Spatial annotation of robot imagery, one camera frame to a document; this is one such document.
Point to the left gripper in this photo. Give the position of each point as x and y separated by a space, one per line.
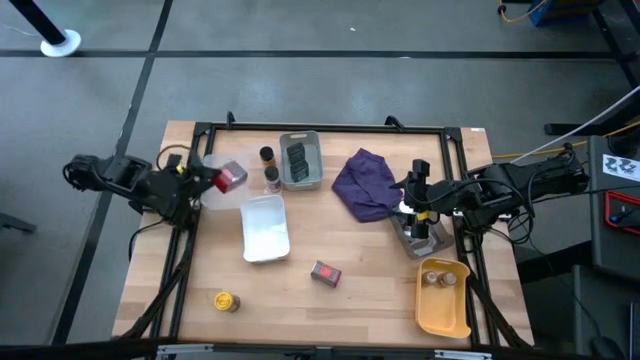
190 182

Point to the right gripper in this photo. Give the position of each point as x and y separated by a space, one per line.
432 197

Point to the black desk leg frame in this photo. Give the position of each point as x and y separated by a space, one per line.
615 30

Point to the gray plastic bin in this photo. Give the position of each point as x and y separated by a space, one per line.
315 172

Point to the smoked paprika tin red lid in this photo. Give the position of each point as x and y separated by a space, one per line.
231 176
326 273

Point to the purple label spice bottle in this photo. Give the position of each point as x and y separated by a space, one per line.
272 176

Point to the small glass spice jar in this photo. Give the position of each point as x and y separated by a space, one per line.
430 278
448 279

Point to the orange spice bottle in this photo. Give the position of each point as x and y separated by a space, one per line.
267 154

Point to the black stanchion post white base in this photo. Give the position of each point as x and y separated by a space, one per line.
60 44

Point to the black crossbar silver brackets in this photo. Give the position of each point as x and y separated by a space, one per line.
75 350

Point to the dark cabinet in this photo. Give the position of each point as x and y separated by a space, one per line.
596 250

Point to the yellow plastic bin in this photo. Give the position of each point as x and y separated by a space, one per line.
442 315

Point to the purple cloth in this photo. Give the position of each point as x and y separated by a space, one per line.
367 187

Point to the dark green spice tin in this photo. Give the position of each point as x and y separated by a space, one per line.
296 152
300 171

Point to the black table frame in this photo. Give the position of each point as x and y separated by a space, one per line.
350 128

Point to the red-framed device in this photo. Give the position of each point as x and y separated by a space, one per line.
625 215

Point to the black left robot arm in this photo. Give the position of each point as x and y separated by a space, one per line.
125 175

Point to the yellow-lid spice jar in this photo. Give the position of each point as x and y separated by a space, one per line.
225 301

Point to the blue box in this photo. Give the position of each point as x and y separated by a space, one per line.
550 12

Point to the white sticker black print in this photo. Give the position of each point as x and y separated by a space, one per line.
620 167

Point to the white plastic bin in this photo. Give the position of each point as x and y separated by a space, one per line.
265 230

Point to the dark transparent plastic bin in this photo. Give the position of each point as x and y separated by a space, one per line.
440 245

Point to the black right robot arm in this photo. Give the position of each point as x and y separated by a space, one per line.
525 180

